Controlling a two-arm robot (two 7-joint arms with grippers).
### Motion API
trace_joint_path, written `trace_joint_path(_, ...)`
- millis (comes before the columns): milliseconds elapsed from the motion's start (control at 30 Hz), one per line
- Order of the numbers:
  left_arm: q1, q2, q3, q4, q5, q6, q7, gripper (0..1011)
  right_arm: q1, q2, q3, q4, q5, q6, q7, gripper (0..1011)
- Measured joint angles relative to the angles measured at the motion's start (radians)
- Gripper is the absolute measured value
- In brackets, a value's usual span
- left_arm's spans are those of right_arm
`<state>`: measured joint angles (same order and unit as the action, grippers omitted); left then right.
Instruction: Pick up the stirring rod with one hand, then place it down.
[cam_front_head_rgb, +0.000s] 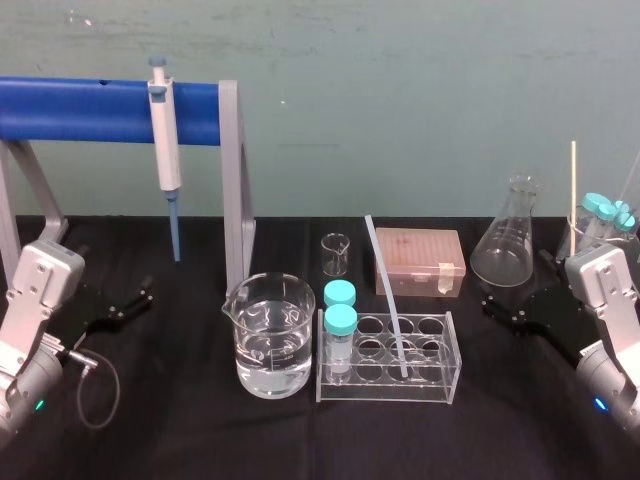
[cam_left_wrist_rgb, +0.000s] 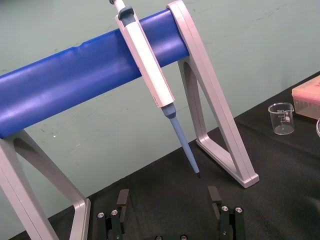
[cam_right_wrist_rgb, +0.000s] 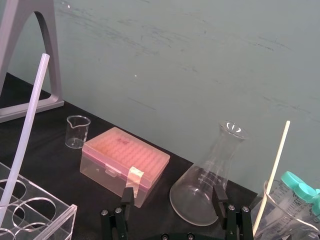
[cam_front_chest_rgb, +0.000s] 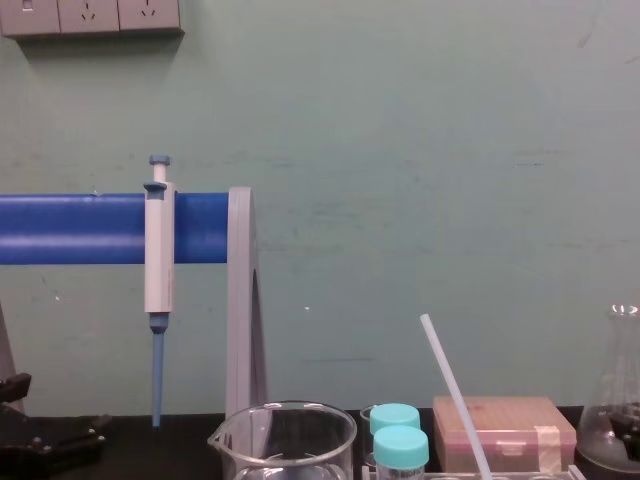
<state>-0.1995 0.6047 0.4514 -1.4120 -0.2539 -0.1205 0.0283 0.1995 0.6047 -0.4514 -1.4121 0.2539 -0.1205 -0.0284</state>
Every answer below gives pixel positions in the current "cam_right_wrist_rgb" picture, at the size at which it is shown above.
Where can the black table cloth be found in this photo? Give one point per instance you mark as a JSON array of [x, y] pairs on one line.
[[50, 155]]

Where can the translucent white plastic tube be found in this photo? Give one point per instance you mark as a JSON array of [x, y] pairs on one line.
[[32, 105]]

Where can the white stirring rod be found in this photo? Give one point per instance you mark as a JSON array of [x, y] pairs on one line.
[[278, 155]]

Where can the clear acrylic tube rack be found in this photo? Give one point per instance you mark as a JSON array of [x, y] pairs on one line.
[[63, 220]]

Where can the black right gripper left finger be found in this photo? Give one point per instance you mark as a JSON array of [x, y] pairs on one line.
[[127, 197]]

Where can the strip of clear tape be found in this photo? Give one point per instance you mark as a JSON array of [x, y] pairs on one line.
[[135, 175]]

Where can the grey plastic stand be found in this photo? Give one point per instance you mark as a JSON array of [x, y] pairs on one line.
[[56, 82]]

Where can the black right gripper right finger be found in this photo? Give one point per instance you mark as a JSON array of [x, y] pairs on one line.
[[219, 200]]

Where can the pink pipette tip box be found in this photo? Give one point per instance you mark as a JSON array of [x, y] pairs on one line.
[[120, 152]]

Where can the small glass beaker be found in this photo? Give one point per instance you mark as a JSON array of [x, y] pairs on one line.
[[77, 132]]

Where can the teal-capped sample tube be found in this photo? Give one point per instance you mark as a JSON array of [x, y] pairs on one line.
[[289, 178], [317, 200], [305, 192]]

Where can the glass conical flask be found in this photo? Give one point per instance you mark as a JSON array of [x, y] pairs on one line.
[[195, 190]]

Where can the large glass beaker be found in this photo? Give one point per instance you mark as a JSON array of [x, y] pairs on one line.
[[280, 222]]

